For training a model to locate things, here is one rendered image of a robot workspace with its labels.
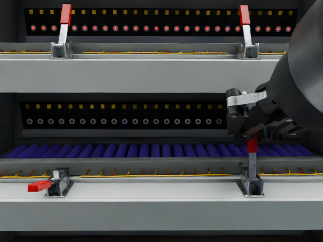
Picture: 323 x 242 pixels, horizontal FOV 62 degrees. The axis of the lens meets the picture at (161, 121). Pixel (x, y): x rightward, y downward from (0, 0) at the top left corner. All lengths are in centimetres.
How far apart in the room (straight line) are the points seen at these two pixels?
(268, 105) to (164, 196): 20
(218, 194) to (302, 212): 11
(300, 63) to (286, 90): 4
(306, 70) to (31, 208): 35
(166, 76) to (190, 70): 3
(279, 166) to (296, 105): 26
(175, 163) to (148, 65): 16
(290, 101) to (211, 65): 19
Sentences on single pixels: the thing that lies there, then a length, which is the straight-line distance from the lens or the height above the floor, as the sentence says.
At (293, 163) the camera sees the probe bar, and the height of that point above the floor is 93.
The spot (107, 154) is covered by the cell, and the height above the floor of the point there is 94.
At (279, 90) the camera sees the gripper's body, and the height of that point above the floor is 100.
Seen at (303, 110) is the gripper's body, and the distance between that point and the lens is 21.
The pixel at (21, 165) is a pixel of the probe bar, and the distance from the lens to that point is 47.
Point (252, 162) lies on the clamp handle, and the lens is 39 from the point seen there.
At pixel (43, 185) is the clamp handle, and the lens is 34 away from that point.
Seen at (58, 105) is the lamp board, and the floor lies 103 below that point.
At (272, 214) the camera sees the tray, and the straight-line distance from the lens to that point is 41.
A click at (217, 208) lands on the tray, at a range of 38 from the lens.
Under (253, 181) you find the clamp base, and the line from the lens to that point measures 40.
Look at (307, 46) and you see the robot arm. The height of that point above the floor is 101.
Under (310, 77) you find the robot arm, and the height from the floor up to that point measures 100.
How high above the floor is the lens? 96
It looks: 5 degrees up
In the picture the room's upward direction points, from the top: straight up
